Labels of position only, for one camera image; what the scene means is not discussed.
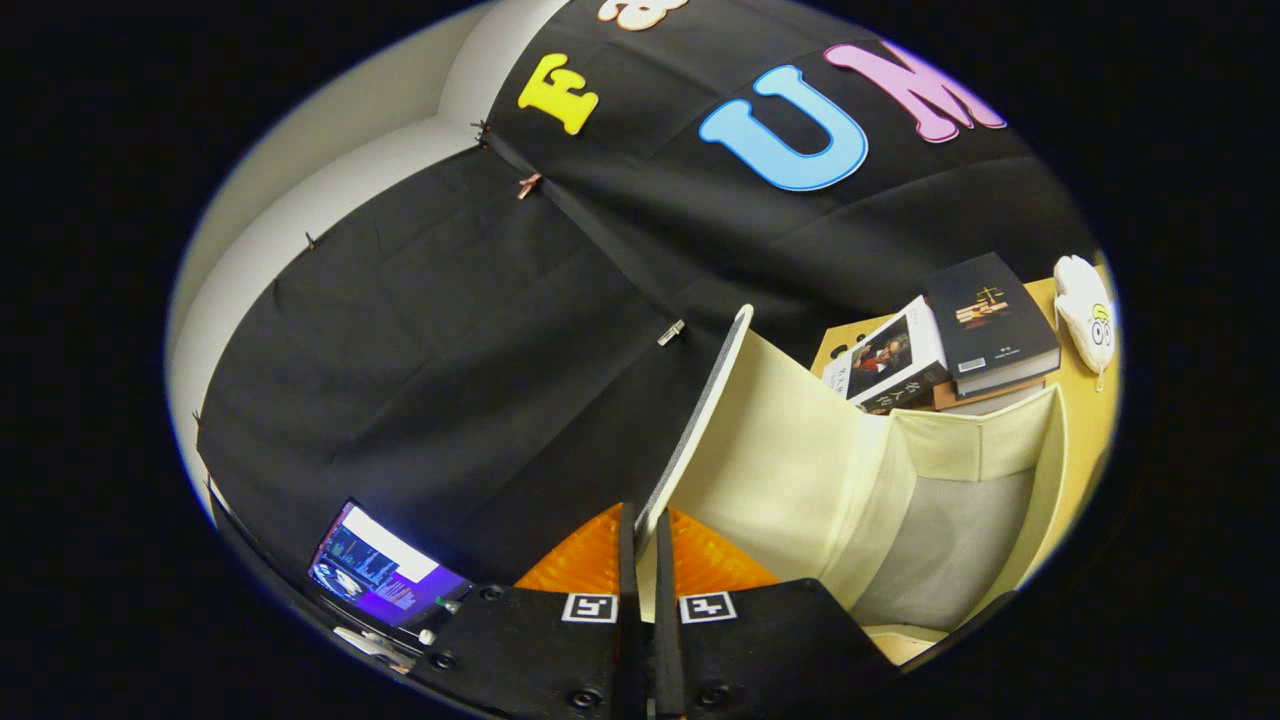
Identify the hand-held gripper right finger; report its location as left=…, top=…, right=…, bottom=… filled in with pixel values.
left=652, top=506, right=896, bottom=720

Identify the grey fabric storage box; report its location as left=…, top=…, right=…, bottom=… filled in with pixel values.
left=635, top=305, right=1069, bottom=666

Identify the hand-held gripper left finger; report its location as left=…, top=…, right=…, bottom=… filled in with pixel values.
left=405, top=503, right=641, bottom=720

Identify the black backdrop cloth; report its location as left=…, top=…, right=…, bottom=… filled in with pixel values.
left=195, top=0, right=1101, bottom=593

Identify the black cover book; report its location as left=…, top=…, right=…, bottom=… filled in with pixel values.
left=925, top=252, right=1062, bottom=397

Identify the lit computer screen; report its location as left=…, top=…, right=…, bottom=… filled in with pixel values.
left=308, top=500, right=469, bottom=629

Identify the white plush toy with face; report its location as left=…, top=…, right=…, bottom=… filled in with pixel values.
left=1053, top=255, right=1117, bottom=391

